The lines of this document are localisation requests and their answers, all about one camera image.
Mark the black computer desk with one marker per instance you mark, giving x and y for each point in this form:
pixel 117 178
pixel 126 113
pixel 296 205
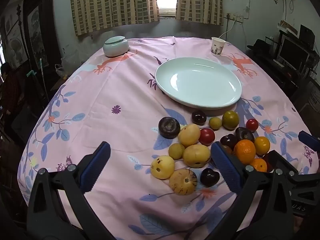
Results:
pixel 275 75

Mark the white oval plate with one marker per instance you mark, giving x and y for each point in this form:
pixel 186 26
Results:
pixel 200 80

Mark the white wall socket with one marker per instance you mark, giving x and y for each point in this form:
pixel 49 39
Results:
pixel 237 18

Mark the dark framed picture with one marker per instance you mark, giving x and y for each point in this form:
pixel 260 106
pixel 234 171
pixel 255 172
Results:
pixel 35 30

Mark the clear plastic bag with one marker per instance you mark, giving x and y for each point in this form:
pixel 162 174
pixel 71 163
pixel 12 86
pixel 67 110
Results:
pixel 60 70

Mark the striped yellow pepino melon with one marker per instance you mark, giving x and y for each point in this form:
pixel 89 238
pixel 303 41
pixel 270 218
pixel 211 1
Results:
pixel 183 181

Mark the standing electric fan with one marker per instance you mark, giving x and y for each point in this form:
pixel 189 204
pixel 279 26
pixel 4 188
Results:
pixel 18 50

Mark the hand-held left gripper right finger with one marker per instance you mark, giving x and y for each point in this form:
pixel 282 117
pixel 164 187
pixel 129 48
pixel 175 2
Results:
pixel 226 165

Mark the large orange tangerine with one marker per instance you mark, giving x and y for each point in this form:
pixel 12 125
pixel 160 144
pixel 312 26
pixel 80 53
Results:
pixel 245 151

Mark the printed paper cup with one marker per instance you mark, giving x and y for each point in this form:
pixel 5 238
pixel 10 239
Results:
pixel 218 47

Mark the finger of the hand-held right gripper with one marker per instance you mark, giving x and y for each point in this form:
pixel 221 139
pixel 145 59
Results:
pixel 306 138
pixel 282 161

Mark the green-yellow citrus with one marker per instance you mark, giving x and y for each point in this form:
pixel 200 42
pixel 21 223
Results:
pixel 230 120

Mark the pale green lidded jar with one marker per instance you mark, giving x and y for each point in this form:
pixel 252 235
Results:
pixel 116 47

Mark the pink floral tablecloth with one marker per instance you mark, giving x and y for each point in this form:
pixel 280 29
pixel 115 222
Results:
pixel 112 130

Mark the white pole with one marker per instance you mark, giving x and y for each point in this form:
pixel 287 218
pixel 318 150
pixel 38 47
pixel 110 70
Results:
pixel 43 77

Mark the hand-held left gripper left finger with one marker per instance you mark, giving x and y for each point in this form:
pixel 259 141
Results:
pixel 96 165

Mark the cardboard box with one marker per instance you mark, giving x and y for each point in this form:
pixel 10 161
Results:
pixel 287 26

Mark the computer monitor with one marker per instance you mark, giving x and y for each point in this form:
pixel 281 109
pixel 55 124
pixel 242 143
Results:
pixel 292 53

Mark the checked beige curtain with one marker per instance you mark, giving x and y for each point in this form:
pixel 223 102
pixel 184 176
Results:
pixel 112 2
pixel 197 0

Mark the red cherry tomato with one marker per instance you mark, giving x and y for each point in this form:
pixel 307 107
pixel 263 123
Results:
pixel 206 136
pixel 252 125

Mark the small orange tangerine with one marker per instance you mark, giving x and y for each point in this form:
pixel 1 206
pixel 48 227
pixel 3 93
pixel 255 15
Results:
pixel 258 165

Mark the black hat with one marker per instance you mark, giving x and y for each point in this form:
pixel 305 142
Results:
pixel 260 45

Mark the yellow-orange tomato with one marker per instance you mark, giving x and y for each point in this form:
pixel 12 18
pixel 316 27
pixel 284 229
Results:
pixel 262 145

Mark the black speaker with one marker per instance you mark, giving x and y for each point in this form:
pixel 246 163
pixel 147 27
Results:
pixel 306 33

